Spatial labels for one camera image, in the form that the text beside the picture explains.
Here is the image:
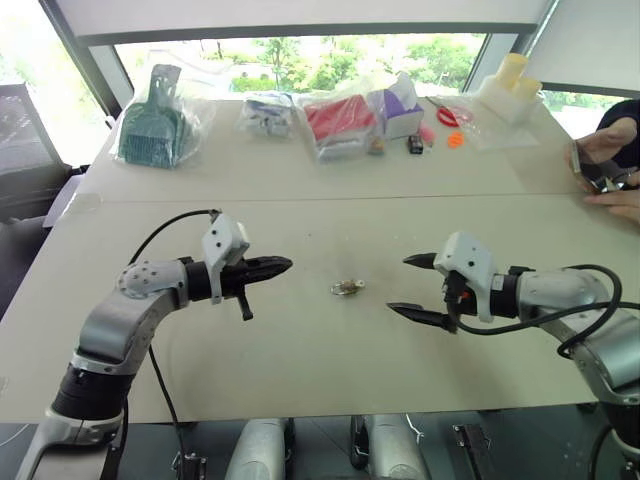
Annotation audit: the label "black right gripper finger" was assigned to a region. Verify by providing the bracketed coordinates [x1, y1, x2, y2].
[402, 253, 438, 274]
[385, 300, 451, 331]

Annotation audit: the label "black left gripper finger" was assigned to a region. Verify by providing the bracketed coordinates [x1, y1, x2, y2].
[248, 254, 295, 273]
[247, 268, 292, 288]

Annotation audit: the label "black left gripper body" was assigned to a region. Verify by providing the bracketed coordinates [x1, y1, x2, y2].
[220, 255, 255, 322]

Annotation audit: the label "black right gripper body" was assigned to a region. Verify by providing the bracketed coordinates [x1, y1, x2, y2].
[441, 270, 475, 335]

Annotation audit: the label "person's left hand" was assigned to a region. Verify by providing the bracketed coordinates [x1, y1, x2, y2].
[582, 188, 640, 226]

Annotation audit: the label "grey rounded shape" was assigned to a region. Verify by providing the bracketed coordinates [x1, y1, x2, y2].
[366, 413, 430, 480]
[223, 417, 297, 480]

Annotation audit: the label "plastic bag with blue-white items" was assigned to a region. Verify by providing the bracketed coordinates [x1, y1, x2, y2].
[236, 91, 297, 140]

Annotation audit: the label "clear plastic bag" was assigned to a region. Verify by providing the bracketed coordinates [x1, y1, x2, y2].
[428, 93, 542, 152]

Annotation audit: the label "purple tissue box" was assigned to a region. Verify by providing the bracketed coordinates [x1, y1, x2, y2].
[367, 73, 427, 142]

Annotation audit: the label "plastic bag with red cloth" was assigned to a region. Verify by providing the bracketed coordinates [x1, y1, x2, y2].
[298, 91, 380, 165]

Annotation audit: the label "green dustpan in plastic bag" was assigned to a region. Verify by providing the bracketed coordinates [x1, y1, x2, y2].
[110, 63, 207, 172]

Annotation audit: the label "white holder with yellowish cylinders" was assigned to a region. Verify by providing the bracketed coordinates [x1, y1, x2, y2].
[476, 53, 545, 125]

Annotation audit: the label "black object with metal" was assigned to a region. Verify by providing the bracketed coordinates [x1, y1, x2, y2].
[583, 166, 640, 195]

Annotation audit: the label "black chair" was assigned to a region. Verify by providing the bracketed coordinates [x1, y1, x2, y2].
[0, 82, 85, 225]

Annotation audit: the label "person's dark sleeve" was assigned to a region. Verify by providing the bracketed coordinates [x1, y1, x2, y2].
[596, 98, 640, 171]

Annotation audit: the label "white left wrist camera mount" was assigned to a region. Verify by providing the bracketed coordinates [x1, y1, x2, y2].
[201, 213, 251, 305]

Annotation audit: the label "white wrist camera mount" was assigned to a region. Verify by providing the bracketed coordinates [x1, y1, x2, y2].
[201, 213, 251, 305]
[433, 231, 499, 323]

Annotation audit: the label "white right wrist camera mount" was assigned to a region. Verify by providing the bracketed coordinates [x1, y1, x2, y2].
[433, 231, 499, 323]

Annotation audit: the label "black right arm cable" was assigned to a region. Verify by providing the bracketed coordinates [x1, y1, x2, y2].
[455, 263, 624, 360]

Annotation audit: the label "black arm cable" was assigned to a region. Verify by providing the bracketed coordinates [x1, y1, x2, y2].
[455, 263, 624, 360]
[127, 208, 224, 456]

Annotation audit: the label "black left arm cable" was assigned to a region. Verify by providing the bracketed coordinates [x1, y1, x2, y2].
[127, 208, 224, 456]

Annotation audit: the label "black table bracket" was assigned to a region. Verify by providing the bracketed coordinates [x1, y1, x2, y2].
[451, 423, 492, 480]
[348, 414, 372, 470]
[171, 451, 209, 480]

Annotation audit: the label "red handled scissors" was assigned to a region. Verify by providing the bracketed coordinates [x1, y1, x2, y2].
[426, 95, 475, 127]

